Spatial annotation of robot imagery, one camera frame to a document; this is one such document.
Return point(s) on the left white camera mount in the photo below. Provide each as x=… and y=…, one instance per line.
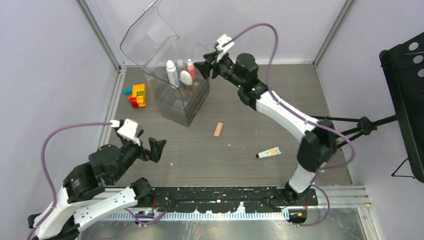
x=128, y=130

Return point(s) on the black perforated panel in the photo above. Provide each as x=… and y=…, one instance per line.
x=403, y=67

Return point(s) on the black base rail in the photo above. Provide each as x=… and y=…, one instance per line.
x=219, y=200

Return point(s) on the black tripod stand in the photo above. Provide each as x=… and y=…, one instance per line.
x=364, y=126

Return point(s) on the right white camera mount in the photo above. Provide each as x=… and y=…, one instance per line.
x=223, y=44

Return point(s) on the colourful toy block stack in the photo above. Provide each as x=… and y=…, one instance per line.
x=136, y=95

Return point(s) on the pink spray bottle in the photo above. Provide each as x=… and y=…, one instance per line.
x=191, y=69

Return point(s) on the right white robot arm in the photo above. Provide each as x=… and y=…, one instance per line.
x=316, y=138

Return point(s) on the small printed cream tube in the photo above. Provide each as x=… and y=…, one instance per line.
x=268, y=153

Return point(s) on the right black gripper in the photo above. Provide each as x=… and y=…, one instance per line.
x=212, y=57

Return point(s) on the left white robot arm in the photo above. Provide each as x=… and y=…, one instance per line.
x=70, y=213

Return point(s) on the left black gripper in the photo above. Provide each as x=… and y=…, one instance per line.
x=157, y=148

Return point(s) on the clear acrylic drawer organizer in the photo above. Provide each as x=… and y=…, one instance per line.
x=149, y=43

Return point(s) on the peach concealer stick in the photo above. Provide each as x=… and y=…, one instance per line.
x=218, y=129

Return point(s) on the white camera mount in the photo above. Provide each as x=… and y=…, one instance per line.
x=128, y=130
x=223, y=44

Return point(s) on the white oval compact case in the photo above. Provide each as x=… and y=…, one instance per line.
x=186, y=79

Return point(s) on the white cylindrical bottle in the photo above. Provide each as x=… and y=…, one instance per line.
x=172, y=74

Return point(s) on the clear small bottle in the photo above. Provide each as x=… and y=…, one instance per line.
x=180, y=66

